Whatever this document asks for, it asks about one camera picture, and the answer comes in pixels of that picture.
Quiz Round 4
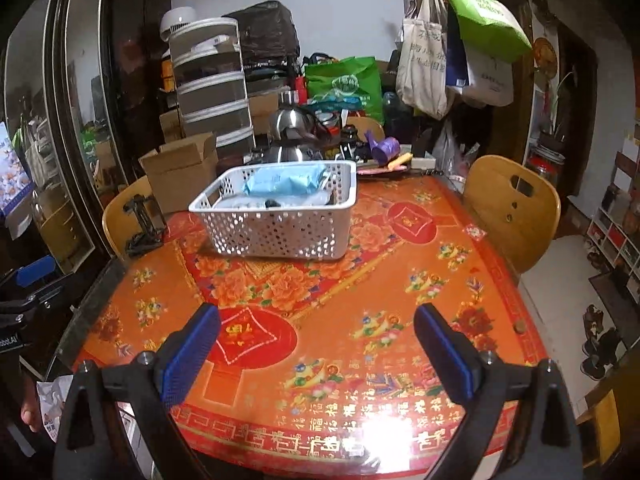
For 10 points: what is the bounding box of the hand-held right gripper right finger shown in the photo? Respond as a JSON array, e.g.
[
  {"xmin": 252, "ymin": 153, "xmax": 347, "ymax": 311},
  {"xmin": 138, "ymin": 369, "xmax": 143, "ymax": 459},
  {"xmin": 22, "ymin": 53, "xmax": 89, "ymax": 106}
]
[{"xmin": 414, "ymin": 302, "xmax": 586, "ymax": 480}]

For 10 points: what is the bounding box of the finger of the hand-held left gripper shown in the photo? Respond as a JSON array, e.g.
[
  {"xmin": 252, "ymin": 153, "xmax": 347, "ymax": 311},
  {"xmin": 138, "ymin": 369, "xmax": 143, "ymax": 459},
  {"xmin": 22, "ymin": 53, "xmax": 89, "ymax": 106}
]
[
  {"xmin": 0, "ymin": 254, "xmax": 57, "ymax": 293},
  {"xmin": 0, "ymin": 274, "xmax": 80, "ymax": 318}
]

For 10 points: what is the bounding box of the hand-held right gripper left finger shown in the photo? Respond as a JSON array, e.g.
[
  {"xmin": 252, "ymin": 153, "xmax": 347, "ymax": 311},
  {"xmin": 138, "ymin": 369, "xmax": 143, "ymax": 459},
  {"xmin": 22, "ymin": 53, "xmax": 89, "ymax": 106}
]
[{"xmin": 52, "ymin": 302, "xmax": 223, "ymax": 480}]

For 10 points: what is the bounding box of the white perforated plastic basket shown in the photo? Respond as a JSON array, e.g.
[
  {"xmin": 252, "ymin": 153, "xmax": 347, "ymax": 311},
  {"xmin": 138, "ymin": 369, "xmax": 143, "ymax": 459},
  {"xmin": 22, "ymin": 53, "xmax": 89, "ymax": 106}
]
[{"xmin": 188, "ymin": 160, "xmax": 358, "ymax": 261}]

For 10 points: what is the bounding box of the light blue wet wipes pack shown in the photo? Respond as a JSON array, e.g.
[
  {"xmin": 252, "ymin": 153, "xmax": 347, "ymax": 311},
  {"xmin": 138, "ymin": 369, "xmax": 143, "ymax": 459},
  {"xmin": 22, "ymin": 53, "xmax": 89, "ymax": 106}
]
[{"xmin": 243, "ymin": 165, "xmax": 332, "ymax": 196}]

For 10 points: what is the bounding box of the crumpled white plastic bag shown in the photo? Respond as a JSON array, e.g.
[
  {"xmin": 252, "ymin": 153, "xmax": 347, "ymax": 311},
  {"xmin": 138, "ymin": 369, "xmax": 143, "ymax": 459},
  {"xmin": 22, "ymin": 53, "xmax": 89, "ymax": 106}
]
[{"xmin": 37, "ymin": 377, "xmax": 76, "ymax": 443}]

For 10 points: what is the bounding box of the wooden chair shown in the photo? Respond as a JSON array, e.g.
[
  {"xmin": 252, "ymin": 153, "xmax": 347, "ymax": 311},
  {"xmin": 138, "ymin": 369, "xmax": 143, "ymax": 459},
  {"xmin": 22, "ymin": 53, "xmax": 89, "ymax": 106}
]
[
  {"xmin": 462, "ymin": 155, "xmax": 562, "ymax": 275},
  {"xmin": 345, "ymin": 116, "xmax": 386, "ymax": 143},
  {"xmin": 101, "ymin": 175, "xmax": 168, "ymax": 261}
]

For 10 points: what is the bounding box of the wooden chair back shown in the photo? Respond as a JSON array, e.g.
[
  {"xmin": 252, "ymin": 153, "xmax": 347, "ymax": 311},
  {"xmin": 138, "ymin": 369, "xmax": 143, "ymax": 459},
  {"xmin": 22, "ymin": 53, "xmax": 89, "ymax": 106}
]
[{"xmin": 462, "ymin": 155, "xmax": 562, "ymax": 275}]

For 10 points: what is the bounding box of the brown shoe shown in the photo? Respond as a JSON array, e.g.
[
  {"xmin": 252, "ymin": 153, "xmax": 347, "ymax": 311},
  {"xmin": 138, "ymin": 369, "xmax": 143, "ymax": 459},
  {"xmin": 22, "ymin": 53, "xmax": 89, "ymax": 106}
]
[{"xmin": 582, "ymin": 305, "xmax": 606, "ymax": 341}]

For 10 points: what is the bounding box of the black shoe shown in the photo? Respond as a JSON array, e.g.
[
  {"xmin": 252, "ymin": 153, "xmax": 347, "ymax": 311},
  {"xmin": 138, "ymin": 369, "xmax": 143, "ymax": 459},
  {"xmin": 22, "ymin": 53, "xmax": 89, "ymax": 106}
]
[{"xmin": 582, "ymin": 330, "xmax": 626, "ymax": 381}]

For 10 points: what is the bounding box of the wooden stool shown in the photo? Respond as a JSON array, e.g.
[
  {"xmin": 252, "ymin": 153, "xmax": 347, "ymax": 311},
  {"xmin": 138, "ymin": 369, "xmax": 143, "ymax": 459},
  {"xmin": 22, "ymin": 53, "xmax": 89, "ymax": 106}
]
[{"xmin": 575, "ymin": 390, "xmax": 621, "ymax": 466}]

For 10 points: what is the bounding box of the open cardboard box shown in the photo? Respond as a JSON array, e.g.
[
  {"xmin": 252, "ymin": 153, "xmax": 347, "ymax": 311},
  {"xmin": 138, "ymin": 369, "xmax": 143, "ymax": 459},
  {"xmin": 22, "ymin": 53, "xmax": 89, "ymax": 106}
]
[{"xmin": 139, "ymin": 131, "xmax": 218, "ymax": 215}]

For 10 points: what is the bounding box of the dark door mat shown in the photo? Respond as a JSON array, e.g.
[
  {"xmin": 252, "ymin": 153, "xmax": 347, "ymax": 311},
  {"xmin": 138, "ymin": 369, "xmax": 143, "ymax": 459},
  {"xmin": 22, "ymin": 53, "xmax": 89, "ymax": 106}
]
[{"xmin": 590, "ymin": 272, "xmax": 640, "ymax": 351}]

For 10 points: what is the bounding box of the brown cardboard box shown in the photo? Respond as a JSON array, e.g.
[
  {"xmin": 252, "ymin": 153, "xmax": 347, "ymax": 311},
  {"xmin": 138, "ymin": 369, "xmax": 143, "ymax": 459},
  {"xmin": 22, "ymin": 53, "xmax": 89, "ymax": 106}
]
[
  {"xmin": 160, "ymin": 107, "xmax": 183, "ymax": 143},
  {"xmin": 247, "ymin": 92, "xmax": 281, "ymax": 136}
]

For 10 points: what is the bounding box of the clear plastic bag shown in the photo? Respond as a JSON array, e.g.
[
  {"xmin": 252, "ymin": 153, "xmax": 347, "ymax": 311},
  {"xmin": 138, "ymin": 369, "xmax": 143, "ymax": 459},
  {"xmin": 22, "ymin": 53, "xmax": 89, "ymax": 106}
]
[{"xmin": 432, "ymin": 120, "xmax": 468, "ymax": 176}]

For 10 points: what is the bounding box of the dark wooden glass cabinet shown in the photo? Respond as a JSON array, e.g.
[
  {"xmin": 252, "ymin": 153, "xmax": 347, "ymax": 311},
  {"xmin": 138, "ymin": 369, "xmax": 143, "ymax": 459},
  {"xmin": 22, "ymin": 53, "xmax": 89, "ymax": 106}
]
[{"xmin": 0, "ymin": 0, "xmax": 176, "ymax": 266}]

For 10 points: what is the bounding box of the shelf of assorted boxes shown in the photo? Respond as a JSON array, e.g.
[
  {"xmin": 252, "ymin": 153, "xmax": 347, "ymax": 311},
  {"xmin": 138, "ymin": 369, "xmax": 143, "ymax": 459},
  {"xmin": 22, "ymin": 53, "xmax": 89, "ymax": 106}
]
[{"xmin": 585, "ymin": 135, "xmax": 640, "ymax": 281}]

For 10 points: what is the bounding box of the purple plastic cup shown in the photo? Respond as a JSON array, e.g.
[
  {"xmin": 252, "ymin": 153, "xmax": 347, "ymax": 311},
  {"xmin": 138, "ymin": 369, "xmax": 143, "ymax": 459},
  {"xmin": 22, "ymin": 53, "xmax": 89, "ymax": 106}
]
[{"xmin": 364, "ymin": 130, "xmax": 402, "ymax": 167}]

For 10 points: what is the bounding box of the red lidded glass jar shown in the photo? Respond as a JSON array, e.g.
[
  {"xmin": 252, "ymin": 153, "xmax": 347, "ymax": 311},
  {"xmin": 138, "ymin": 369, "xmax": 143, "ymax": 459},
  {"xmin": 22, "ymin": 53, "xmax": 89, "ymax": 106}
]
[{"xmin": 527, "ymin": 145, "xmax": 566, "ymax": 181}]

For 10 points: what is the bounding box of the dark plastic water bottle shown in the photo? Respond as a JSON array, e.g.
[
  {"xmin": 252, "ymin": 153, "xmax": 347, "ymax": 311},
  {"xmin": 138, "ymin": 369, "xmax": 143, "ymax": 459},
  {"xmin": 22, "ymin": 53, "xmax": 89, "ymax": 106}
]
[{"xmin": 382, "ymin": 91, "xmax": 408, "ymax": 131}]

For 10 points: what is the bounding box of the stainless steel kettle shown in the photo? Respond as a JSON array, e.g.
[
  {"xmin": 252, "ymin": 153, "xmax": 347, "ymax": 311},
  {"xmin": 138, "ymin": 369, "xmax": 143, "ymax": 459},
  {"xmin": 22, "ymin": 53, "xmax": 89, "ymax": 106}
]
[{"xmin": 255, "ymin": 91, "xmax": 326, "ymax": 163}]

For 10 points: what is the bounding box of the white shopping bag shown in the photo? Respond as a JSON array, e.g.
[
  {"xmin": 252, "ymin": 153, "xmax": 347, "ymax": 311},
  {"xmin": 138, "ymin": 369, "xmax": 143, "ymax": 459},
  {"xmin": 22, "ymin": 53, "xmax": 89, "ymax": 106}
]
[{"xmin": 460, "ymin": 40, "xmax": 516, "ymax": 107}]

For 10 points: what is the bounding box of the small white fan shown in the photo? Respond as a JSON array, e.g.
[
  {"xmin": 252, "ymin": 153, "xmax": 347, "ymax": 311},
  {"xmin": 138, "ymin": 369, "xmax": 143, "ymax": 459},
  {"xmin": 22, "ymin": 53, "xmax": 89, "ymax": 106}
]
[{"xmin": 160, "ymin": 7, "xmax": 198, "ymax": 41}]

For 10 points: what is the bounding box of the beige canvas tote bag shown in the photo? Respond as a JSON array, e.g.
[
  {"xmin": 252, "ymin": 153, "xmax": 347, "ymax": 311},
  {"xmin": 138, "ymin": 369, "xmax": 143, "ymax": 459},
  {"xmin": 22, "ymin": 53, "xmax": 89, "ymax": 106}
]
[{"xmin": 395, "ymin": 0, "xmax": 453, "ymax": 121}]

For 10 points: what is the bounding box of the green shopping bag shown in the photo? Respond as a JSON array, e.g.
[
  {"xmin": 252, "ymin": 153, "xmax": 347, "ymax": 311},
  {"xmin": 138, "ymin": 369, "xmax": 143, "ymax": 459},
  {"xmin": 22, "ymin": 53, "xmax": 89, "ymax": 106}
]
[{"xmin": 304, "ymin": 56, "xmax": 385, "ymax": 126}]

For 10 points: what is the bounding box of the blue tote bag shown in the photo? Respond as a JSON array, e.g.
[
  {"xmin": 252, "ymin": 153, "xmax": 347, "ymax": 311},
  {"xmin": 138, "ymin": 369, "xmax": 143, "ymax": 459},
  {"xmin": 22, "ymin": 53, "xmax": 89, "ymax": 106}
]
[{"xmin": 446, "ymin": 10, "xmax": 468, "ymax": 86}]

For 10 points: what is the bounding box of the dark plastic wrapped bundle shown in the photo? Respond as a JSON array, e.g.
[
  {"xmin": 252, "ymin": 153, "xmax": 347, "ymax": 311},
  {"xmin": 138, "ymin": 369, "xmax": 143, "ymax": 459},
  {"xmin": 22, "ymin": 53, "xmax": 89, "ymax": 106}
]
[{"xmin": 222, "ymin": 0, "xmax": 301, "ymax": 66}]

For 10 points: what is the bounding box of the lime green bag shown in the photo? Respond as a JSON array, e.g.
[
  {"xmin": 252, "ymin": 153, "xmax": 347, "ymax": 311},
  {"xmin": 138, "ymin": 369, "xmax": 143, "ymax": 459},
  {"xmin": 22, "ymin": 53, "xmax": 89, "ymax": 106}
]
[{"xmin": 439, "ymin": 0, "xmax": 533, "ymax": 63}]

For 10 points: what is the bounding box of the round gold wall ornament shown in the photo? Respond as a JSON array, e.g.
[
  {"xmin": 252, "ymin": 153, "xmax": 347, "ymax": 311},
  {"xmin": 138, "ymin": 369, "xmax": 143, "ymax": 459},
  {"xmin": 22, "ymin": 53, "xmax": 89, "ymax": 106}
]
[{"xmin": 532, "ymin": 37, "xmax": 558, "ymax": 73}]

